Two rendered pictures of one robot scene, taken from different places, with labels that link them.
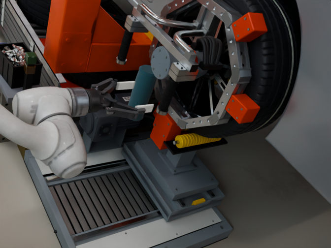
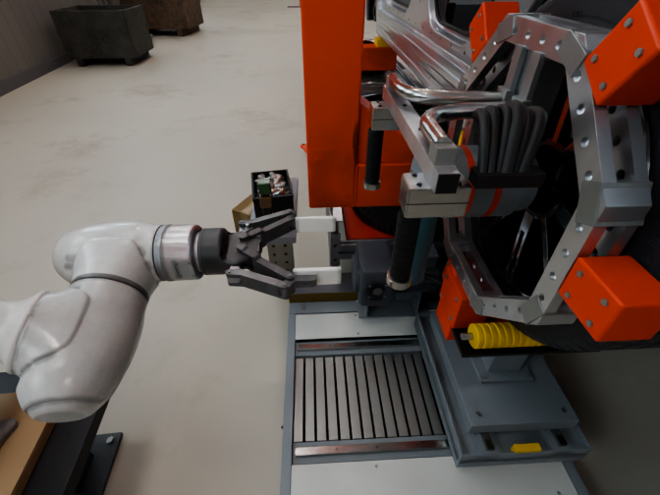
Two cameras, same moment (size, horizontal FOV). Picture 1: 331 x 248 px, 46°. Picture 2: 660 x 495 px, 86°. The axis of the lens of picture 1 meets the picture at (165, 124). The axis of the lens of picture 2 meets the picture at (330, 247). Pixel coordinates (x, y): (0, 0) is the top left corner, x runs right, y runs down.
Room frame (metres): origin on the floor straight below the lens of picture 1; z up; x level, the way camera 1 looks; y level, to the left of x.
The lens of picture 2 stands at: (0.78, -0.19, 1.19)
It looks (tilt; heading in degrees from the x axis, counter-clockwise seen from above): 39 degrees down; 43
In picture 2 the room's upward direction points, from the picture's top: straight up
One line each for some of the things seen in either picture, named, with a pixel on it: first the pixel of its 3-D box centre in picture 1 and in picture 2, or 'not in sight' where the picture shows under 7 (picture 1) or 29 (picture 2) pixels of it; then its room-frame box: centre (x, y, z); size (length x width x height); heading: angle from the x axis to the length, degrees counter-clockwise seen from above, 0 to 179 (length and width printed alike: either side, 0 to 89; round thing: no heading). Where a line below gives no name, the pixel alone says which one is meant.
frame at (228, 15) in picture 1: (193, 62); (504, 181); (1.48, -0.01, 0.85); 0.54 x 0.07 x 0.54; 45
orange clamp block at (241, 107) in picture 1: (242, 108); (612, 297); (1.27, -0.24, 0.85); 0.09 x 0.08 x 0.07; 45
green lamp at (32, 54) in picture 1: (30, 58); (264, 186); (1.37, 0.63, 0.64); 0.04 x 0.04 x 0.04; 45
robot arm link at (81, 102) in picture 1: (76, 102); (185, 251); (0.95, 0.28, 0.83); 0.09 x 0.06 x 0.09; 45
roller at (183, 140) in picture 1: (199, 138); (523, 334); (1.47, -0.17, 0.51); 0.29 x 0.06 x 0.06; 135
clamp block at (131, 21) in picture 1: (137, 23); (390, 114); (1.46, 0.25, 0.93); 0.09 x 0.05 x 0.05; 135
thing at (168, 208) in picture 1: (171, 173); (487, 375); (1.60, -0.13, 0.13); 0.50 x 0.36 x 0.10; 45
